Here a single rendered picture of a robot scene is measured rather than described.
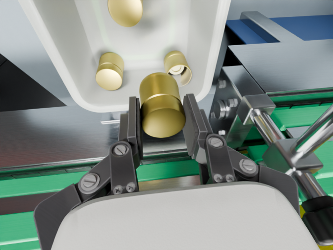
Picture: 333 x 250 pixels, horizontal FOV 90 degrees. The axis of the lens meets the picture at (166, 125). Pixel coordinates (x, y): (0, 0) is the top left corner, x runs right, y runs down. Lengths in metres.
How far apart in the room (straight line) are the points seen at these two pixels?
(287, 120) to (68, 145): 0.29
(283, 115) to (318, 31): 0.30
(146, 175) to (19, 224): 0.16
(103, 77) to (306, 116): 0.24
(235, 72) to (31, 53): 0.47
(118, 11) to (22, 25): 0.34
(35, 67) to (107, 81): 0.34
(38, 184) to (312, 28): 0.59
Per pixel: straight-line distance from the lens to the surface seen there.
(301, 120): 0.23
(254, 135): 0.27
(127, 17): 0.20
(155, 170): 0.26
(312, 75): 0.28
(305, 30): 0.50
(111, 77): 0.24
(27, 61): 0.56
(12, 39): 0.55
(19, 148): 0.34
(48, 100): 0.80
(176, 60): 0.24
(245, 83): 0.22
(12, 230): 0.30
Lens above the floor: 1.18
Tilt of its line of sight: 41 degrees down
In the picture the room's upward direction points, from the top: 171 degrees clockwise
